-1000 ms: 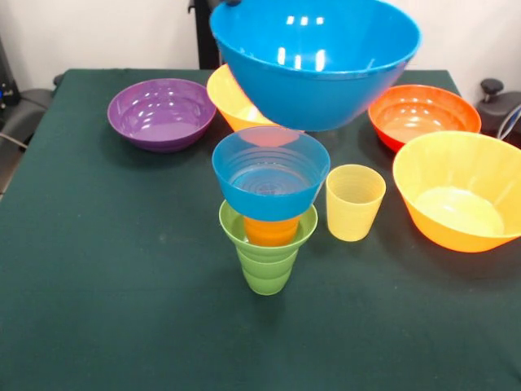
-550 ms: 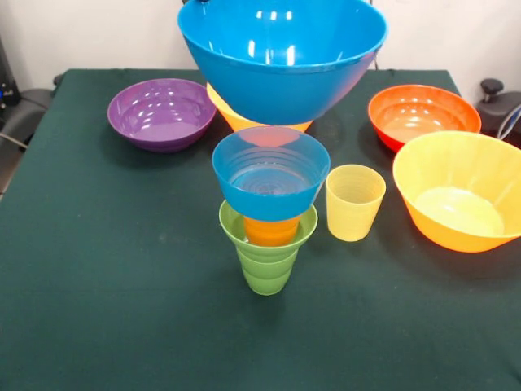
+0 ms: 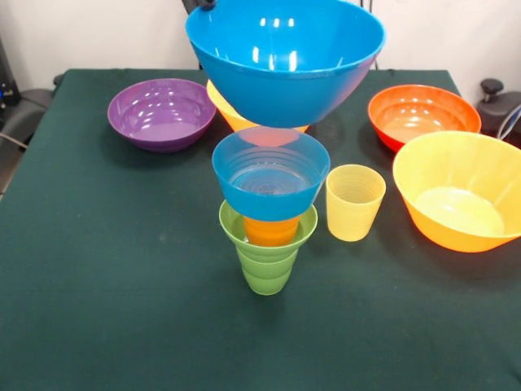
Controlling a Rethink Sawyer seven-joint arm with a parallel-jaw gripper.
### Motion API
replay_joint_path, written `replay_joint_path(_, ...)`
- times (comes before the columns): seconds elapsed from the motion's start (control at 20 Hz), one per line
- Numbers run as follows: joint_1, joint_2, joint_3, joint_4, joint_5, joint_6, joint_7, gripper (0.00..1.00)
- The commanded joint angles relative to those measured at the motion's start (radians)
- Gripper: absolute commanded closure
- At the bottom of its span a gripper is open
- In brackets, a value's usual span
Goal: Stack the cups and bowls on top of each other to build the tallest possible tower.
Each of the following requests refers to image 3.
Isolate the round blue plastic bowl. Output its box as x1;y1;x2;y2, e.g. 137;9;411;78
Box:
185;0;387;130

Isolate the shallow translucent blue bowl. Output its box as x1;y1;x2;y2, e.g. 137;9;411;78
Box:
211;125;331;222

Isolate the green plastic bowl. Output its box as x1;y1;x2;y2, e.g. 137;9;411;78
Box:
218;198;319;260

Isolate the orange plastic cup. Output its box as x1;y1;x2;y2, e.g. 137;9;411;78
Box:
243;215;302;247

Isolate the green plastic cup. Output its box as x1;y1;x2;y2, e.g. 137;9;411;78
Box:
239;248;300;296

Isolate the large orange plastic bowl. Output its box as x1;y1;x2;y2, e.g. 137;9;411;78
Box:
206;79;311;134
392;130;521;253

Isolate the purple plastic bowl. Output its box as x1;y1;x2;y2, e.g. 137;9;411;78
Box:
107;78;217;154

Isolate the black office chair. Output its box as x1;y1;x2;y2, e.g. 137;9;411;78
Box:
0;72;66;196

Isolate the black computer case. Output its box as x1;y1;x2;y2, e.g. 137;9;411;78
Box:
0;38;21;127

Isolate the red plastic bowl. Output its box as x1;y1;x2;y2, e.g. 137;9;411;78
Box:
367;84;483;154

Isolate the yellow plastic cup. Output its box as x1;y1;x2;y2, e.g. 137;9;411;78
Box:
325;164;387;243

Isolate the black chair with knob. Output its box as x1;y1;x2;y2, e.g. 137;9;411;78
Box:
476;78;521;148

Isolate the dark green tablecloth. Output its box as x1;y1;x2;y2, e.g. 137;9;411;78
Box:
0;68;521;391

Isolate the thin black wall cable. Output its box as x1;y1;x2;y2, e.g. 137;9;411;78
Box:
367;0;382;70

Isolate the white blue cable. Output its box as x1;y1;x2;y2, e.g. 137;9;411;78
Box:
497;103;521;140

